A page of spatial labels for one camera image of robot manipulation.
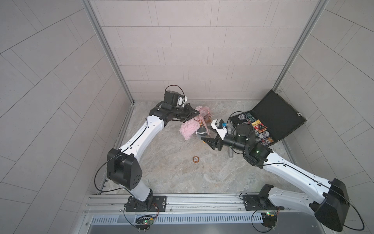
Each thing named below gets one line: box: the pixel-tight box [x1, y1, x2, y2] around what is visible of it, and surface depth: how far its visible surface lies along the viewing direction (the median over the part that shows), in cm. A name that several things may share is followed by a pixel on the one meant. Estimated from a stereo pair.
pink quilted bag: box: [179, 105, 213, 141], surface depth 77 cm
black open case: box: [229, 89, 307, 146], surface depth 98 cm
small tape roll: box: [192, 156, 200, 164], surface depth 87 cm
